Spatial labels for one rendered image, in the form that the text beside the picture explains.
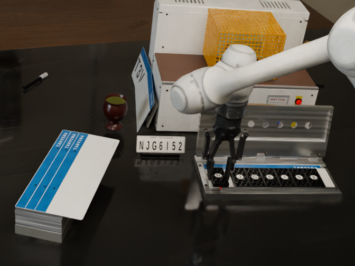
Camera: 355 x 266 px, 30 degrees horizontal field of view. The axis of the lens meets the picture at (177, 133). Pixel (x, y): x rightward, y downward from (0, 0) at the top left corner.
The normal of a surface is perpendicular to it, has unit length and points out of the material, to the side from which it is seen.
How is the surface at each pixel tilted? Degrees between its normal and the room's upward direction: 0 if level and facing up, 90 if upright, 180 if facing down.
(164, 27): 90
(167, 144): 65
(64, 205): 0
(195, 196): 0
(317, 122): 79
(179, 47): 90
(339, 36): 85
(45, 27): 0
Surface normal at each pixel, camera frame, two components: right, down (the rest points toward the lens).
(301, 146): 0.17, 0.37
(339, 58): -0.72, 0.12
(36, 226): -0.17, 0.51
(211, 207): 0.12, -0.84
